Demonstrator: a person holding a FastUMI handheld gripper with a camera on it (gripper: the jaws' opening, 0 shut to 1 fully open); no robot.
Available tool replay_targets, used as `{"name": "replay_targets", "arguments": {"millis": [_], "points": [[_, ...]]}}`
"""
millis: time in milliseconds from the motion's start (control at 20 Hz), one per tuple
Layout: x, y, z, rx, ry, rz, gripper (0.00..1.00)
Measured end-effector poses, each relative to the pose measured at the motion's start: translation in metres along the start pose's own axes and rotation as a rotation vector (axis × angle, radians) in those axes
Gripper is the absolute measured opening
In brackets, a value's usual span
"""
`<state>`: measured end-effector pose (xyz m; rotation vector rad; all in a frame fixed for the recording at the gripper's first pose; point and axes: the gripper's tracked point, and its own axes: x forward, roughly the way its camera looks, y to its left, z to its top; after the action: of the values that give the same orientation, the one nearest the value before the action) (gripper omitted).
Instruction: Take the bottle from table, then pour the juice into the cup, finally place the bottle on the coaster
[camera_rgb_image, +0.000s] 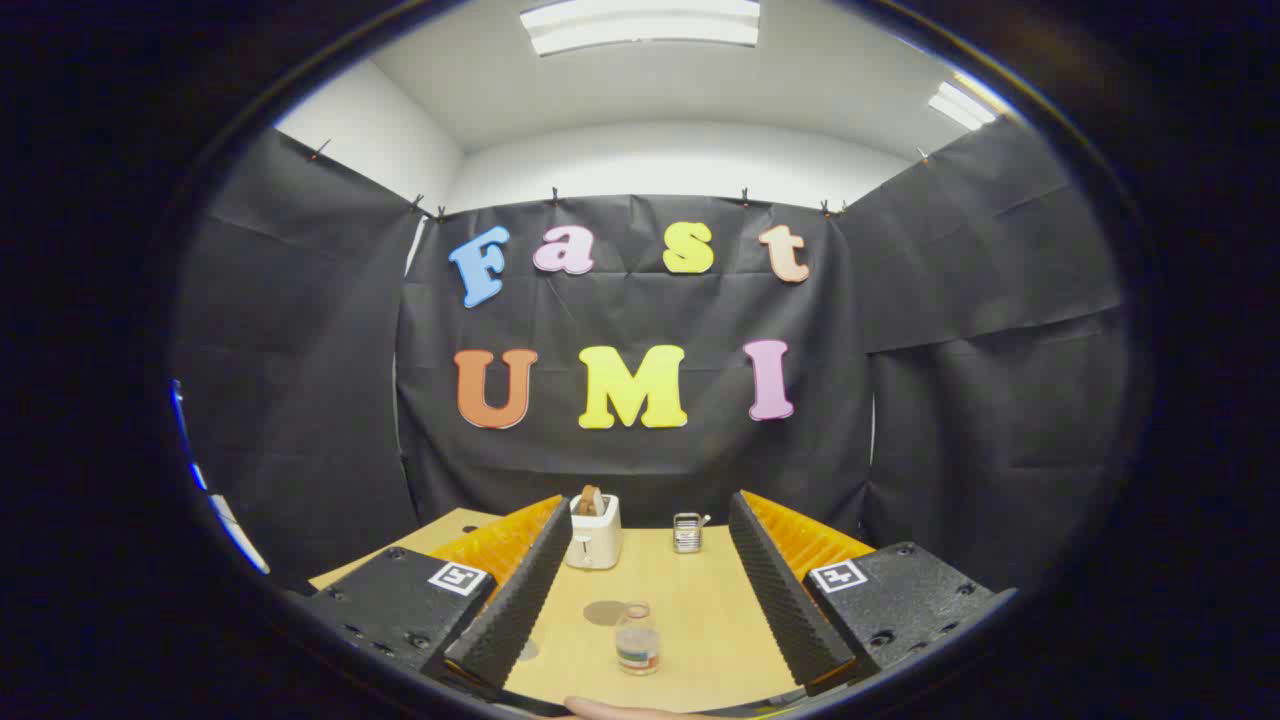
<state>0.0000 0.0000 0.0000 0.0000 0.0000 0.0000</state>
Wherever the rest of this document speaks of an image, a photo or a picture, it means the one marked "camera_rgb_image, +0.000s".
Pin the wooden table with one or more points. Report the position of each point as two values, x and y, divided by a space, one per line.
700 620

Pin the brown toast slice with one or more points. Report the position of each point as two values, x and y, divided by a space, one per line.
589 500

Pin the black backdrop cloth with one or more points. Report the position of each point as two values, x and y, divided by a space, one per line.
620 310

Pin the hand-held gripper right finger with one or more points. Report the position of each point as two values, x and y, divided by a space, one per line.
780 600

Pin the clear plastic juice bottle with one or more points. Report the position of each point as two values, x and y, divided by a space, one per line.
637 650

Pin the small clear jar with spoon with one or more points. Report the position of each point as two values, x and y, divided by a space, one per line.
687 535

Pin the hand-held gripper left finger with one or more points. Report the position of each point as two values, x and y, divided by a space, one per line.
520 600

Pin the white toaster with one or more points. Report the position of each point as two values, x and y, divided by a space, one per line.
595 545

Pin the small ceiling light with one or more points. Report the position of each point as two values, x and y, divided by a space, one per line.
960 105

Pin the long ceiling light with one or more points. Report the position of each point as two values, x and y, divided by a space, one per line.
640 25

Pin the round brown coaster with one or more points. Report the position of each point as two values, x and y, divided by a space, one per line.
600 613

